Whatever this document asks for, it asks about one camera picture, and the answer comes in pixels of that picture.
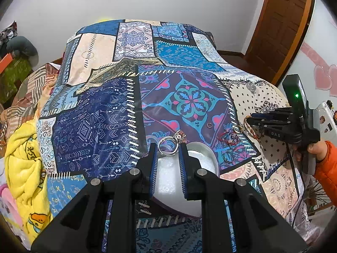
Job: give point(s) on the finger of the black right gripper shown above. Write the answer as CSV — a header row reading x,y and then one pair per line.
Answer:
x,y
263,123
266,116

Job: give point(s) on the patchwork blue bedspread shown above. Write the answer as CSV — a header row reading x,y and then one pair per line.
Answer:
x,y
126,84

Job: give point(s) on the green patterned bag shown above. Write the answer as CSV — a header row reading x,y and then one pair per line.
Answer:
x,y
18,70

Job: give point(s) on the right hand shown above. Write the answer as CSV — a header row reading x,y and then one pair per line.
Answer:
x,y
318,149

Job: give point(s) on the brown wooden door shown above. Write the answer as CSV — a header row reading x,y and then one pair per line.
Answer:
x,y
277,37

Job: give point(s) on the striped brown blanket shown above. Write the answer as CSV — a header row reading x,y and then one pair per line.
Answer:
x,y
25,103

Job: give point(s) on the round purple jewelry box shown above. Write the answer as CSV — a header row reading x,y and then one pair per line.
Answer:
x,y
176,185

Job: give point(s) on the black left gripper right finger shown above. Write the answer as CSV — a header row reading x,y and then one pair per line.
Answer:
x,y
188,166

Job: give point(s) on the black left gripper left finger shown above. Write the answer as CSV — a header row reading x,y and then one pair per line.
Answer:
x,y
148,165

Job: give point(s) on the yellow cartoon blanket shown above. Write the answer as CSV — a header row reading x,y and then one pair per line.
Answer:
x,y
26,179

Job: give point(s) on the grey pillow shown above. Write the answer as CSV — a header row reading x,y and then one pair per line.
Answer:
x,y
21,46

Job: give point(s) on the orange box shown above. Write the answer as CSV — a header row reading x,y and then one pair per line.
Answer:
x,y
7,59

